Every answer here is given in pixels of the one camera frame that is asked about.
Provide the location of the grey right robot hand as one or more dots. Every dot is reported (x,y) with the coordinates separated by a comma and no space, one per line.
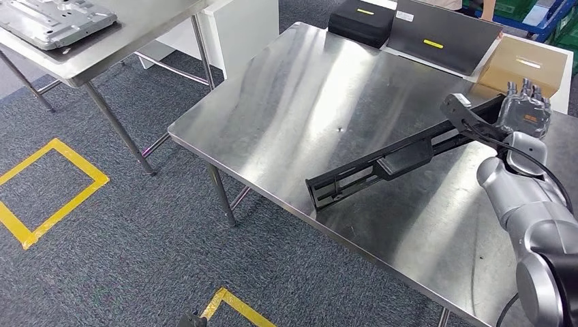
(526,115)

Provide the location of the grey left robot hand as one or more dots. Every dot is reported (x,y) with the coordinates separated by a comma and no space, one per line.
(192,320)

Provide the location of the long black plastic part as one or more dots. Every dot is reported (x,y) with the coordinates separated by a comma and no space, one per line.
(402,160)

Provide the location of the blue metal shelf rack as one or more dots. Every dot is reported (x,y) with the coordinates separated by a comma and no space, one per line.
(542,27)

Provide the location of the stainless steel workbench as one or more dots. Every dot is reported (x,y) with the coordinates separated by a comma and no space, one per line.
(316,113)

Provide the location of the tan cardboard box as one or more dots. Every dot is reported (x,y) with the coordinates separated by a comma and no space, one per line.
(519,67)

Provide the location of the yellow floor tape square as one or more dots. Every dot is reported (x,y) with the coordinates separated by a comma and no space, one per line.
(27,237)
(239,307)

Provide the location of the green plastic crate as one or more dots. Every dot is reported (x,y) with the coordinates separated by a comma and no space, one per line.
(566,40)
(515,7)

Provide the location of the grey panel with yellow label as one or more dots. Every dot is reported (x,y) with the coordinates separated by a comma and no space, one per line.
(447,31)

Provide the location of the black box with yellow label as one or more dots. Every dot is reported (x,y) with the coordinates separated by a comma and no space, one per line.
(361,22)

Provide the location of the white cabinet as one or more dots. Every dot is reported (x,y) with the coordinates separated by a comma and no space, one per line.
(244,36)

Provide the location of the stainless steel table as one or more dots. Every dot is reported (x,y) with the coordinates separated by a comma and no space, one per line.
(113,40)

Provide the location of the grey metal plate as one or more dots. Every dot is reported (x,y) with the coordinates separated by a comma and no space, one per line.
(49,22)

